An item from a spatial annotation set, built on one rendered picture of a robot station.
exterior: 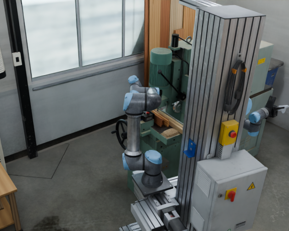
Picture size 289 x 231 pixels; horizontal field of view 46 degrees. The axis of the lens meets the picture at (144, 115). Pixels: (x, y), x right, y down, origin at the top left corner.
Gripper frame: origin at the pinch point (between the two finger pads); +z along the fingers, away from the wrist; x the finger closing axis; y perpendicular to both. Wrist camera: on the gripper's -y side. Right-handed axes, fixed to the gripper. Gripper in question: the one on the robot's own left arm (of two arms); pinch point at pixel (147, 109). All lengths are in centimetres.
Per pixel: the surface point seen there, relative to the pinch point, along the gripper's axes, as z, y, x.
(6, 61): -46, -57, 136
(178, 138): 22.4, 2.3, -26.5
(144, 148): 36.4, -19.4, 3.4
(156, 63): -27.1, 27.1, 3.3
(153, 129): 14.1, -6.7, -8.9
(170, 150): 42.7, -4.8, -14.0
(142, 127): 8.0, -12.3, -3.4
